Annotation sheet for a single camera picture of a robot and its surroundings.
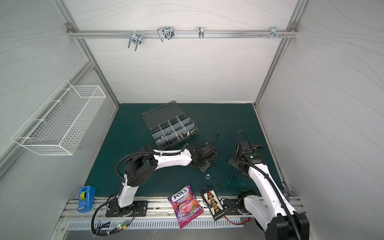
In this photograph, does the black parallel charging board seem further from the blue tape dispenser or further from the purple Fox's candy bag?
the blue tape dispenser

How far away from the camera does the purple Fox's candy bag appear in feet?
2.34

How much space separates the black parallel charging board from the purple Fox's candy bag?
4 cm

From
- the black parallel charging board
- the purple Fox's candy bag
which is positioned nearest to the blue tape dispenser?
the purple Fox's candy bag

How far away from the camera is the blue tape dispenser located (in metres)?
0.73

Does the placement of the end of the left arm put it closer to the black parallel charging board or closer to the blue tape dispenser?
the black parallel charging board

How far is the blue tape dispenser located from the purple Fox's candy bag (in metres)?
0.40

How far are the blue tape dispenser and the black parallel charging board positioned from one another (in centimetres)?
58

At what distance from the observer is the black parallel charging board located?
2.37 feet
